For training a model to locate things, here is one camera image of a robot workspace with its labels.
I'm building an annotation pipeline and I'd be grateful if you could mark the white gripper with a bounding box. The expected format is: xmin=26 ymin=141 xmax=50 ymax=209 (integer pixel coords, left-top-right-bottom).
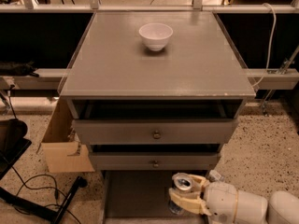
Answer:
xmin=168 ymin=175 xmax=238 ymax=224

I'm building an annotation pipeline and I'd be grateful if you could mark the redbull can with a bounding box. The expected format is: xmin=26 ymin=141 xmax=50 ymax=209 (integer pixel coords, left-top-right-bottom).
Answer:
xmin=168 ymin=173 xmax=193 ymax=215

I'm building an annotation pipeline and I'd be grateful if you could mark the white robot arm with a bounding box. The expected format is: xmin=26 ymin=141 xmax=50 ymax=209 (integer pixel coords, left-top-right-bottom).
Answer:
xmin=168 ymin=173 xmax=299 ymax=224

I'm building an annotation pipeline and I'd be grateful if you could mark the grey middle drawer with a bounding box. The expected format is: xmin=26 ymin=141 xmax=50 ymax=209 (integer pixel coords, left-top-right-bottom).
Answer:
xmin=89 ymin=145 xmax=221 ymax=171

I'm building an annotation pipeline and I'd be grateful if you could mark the grey drawer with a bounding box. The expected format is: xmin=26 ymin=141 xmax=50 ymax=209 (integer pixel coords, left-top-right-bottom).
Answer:
xmin=70 ymin=100 xmax=238 ymax=145
xmin=89 ymin=145 xmax=221 ymax=171
xmin=99 ymin=171 xmax=208 ymax=224

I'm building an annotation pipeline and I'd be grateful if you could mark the grey bottom drawer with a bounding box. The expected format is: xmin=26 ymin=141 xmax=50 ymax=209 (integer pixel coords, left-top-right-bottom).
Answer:
xmin=99 ymin=171 xmax=208 ymax=224

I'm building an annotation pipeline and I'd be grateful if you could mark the grey drawer cabinet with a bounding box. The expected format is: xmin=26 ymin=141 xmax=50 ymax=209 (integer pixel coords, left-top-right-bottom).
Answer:
xmin=59 ymin=10 xmax=257 ymax=173

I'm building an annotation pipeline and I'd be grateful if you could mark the grey top drawer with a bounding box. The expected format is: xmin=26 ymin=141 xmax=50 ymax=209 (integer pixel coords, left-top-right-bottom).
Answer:
xmin=70 ymin=100 xmax=238 ymax=145

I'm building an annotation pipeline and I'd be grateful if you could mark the cardboard box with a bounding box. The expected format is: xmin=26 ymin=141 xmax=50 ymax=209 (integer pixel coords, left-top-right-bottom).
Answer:
xmin=41 ymin=99 xmax=94 ymax=173

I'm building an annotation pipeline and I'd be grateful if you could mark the white ceramic bowl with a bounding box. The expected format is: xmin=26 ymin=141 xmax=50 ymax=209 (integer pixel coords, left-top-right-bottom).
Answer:
xmin=139 ymin=22 xmax=173 ymax=51

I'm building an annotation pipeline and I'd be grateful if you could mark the black chair base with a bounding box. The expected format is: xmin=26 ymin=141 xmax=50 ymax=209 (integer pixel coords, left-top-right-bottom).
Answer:
xmin=0 ymin=119 xmax=89 ymax=224

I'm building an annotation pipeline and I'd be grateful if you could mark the black floor cable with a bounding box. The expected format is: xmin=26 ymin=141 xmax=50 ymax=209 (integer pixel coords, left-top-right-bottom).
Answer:
xmin=0 ymin=152 xmax=82 ymax=224

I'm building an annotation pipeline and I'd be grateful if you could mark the white hanging cable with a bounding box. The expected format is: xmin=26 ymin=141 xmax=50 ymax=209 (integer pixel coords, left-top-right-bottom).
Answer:
xmin=251 ymin=3 xmax=278 ymax=89

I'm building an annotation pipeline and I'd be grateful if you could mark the aluminium frame rail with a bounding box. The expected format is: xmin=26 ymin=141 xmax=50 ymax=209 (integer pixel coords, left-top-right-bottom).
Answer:
xmin=0 ymin=0 xmax=299 ymax=15

